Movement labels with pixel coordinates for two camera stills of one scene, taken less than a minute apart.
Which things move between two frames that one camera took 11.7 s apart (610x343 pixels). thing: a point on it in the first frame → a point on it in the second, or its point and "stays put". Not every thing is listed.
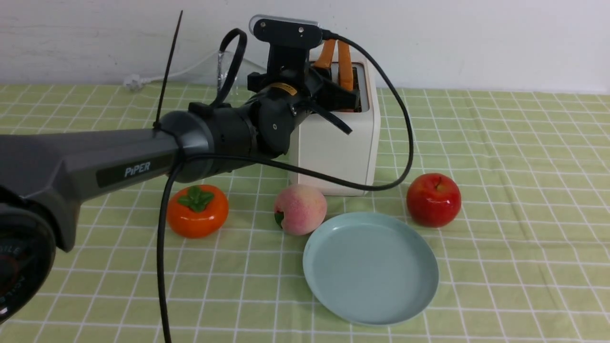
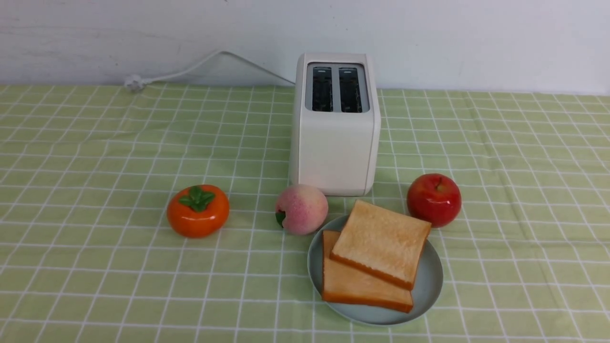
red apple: (433, 199) stays put
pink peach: (299, 209) stays put
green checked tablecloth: (526, 259) stays put
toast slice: (324, 59) → (342, 283)
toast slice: (346, 72) → (387, 244)
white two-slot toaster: (325, 148) stays put
